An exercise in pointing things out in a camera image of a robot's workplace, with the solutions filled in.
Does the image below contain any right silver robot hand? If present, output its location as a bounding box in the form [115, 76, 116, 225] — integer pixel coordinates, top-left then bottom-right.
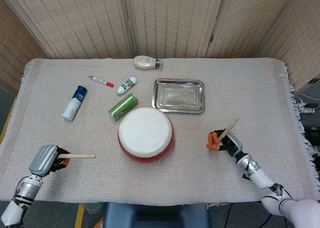
[206, 129, 244, 158]

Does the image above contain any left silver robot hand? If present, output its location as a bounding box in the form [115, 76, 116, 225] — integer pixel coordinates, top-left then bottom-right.
[28, 145, 72, 176]

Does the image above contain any wooden drumstick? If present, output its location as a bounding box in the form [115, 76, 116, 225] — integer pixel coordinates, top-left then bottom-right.
[216, 116, 241, 141]
[57, 153, 97, 160]

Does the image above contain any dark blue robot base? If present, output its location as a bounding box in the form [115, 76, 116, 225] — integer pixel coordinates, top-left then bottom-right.
[103, 202, 211, 228]

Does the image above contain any red drum white head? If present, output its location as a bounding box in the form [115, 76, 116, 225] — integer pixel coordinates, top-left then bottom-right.
[117, 107, 175, 164]

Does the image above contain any white bottle blue cap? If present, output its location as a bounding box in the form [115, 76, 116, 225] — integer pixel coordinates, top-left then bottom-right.
[61, 85, 88, 122]

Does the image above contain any stainless steel tray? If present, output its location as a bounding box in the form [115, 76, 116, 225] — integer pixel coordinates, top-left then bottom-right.
[151, 78, 206, 114]

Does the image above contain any white power strip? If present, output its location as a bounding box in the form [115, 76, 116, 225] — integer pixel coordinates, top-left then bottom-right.
[296, 104, 317, 114]

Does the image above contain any beige woven tablecloth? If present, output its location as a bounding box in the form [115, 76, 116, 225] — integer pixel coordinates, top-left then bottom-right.
[0, 57, 315, 204]

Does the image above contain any green drink can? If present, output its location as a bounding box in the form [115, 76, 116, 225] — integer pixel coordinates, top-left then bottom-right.
[107, 93, 139, 121]

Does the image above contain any red white marker pen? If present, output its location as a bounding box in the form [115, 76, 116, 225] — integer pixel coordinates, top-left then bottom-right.
[88, 75, 115, 88]

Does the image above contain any white green small tube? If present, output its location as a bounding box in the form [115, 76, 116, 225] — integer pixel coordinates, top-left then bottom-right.
[116, 76, 138, 96]

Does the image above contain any beige squeeze bottle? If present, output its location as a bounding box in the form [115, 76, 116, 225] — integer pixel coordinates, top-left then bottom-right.
[133, 55, 164, 70]

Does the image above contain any bamboo folding screen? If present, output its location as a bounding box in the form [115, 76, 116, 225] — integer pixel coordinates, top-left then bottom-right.
[0, 0, 320, 93]

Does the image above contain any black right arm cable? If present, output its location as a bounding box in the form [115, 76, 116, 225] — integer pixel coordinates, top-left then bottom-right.
[223, 203, 235, 228]

